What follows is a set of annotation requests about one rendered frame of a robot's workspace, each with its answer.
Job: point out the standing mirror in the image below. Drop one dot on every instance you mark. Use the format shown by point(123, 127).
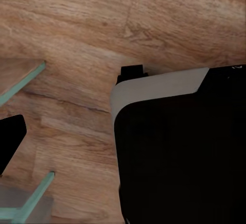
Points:
point(15, 73)

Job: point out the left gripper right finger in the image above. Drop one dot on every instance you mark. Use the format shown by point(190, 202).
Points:
point(238, 130)

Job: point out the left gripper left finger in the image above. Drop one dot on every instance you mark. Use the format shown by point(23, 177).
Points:
point(12, 131)

